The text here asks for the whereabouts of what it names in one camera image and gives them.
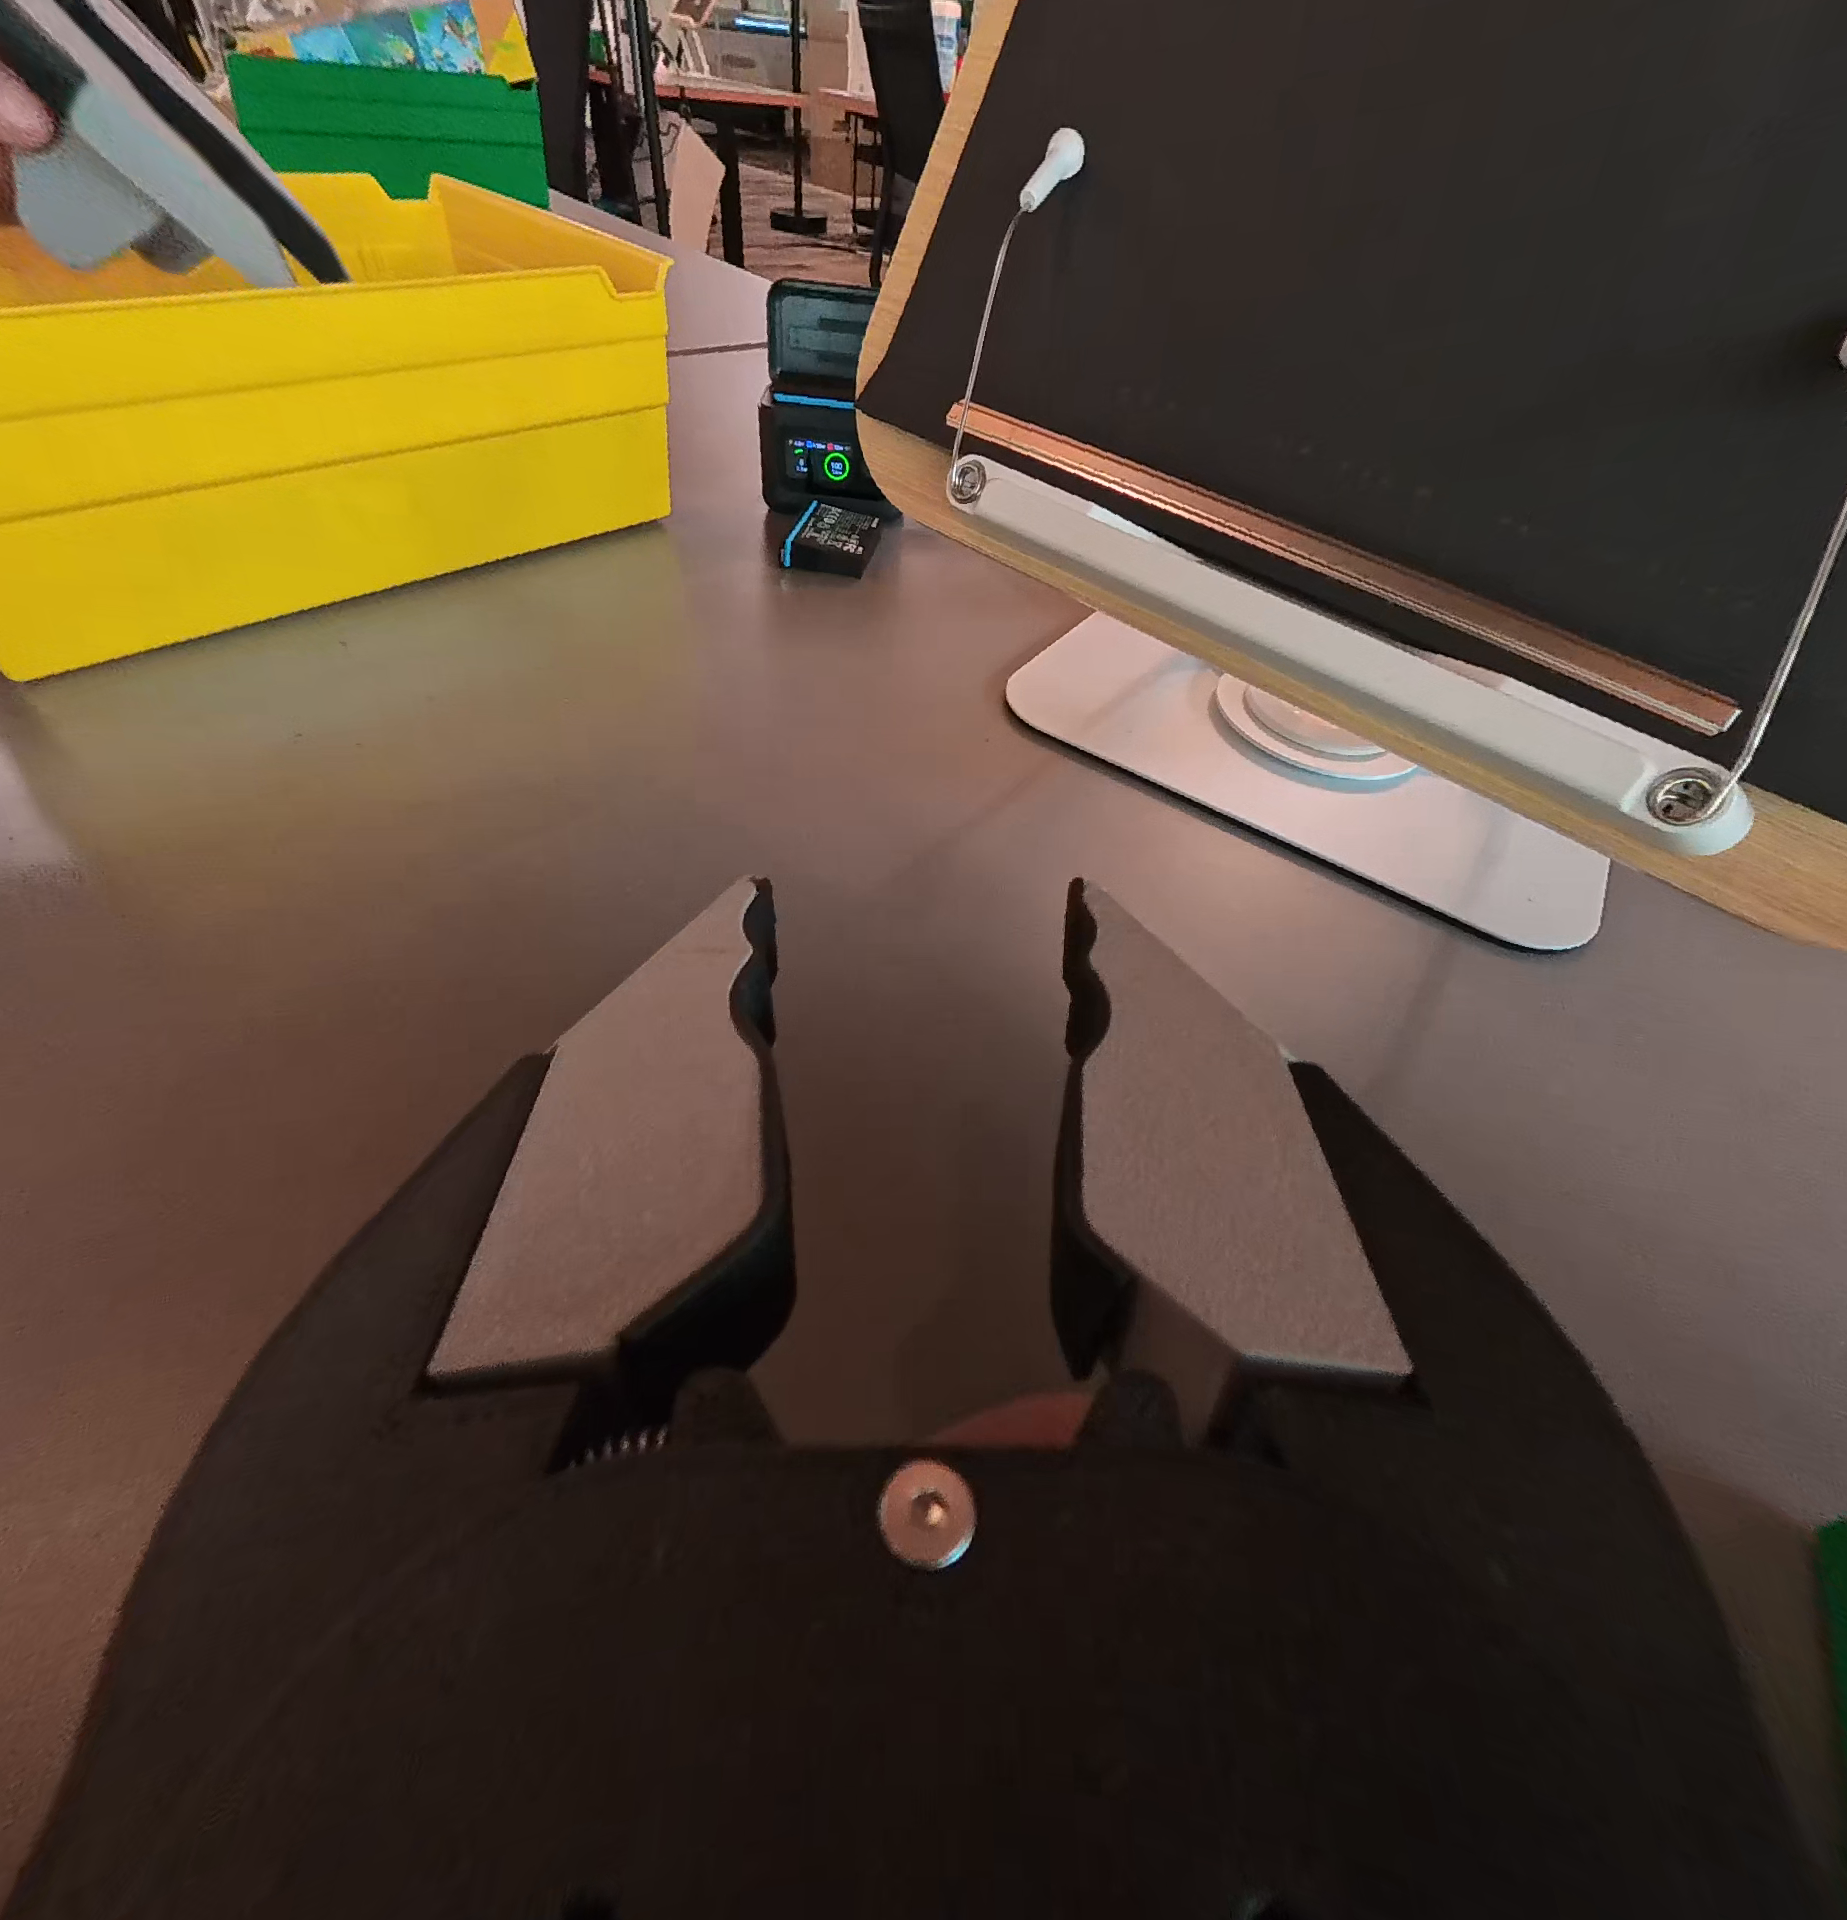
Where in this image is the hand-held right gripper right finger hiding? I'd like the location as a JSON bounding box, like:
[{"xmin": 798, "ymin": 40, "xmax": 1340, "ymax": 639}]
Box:
[{"xmin": 1045, "ymin": 876, "xmax": 1414, "ymax": 1382}]

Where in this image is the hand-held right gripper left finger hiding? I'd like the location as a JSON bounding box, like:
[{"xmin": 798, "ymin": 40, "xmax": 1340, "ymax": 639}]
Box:
[{"xmin": 429, "ymin": 874, "xmax": 799, "ymax": 1389}]

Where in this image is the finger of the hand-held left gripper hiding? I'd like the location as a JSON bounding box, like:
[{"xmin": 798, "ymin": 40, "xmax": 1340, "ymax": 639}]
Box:
[
  {"xmin": 0, "ymin": 0, "xmax": 215, "ymax": 277},
  {"xmin": 45, "ymin": 0, "xmax": 352, "ymax": 289}
]

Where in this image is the yellow storage bin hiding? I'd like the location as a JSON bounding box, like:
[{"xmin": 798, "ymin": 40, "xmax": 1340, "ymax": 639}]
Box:
[{"xmin": 0, "ymin": 171, "xmax": 675, "ymax": 685}]

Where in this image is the person's left hand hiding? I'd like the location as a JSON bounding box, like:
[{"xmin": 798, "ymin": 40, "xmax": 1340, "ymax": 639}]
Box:
[{"xmin": 0, "ymin": 29, "xmax": 57, "ymax": 229}]

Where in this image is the colourful box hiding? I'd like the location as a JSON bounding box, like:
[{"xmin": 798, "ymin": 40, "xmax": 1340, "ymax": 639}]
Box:
[{"xmin": 240, "ymin": 0, "xmax": 540, "ymax": 86}]

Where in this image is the wooden desk with black legs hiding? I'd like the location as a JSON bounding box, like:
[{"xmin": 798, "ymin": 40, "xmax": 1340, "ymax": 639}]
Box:
[{"xmin": 589, "ymin": 66, "xmax": 815, "ymax": 274}]

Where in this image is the silver clamp bar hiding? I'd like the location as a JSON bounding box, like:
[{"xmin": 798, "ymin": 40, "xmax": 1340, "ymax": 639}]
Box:
[{"xmin": 945, "ymin": 401, "xmax": 1760, "ymax": 861}]

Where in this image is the small black battery pack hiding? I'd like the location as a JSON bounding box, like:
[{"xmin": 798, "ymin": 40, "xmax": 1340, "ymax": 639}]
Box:
[{"xmin": 778, "ymin": 501, "xmax": 885, "ymax": 584}]

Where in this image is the black device with green display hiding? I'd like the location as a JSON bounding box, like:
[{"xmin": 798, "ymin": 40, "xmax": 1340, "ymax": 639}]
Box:
[{"xmin": 758, "ymin": 277, "xmax": 905, "ymax": 520}]

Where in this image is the black board with wooden edge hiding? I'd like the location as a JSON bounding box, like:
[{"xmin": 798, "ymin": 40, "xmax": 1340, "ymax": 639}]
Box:
[{"xmin": 855, "ymin": 0, "xmax": 1847, "ymax": 963}]

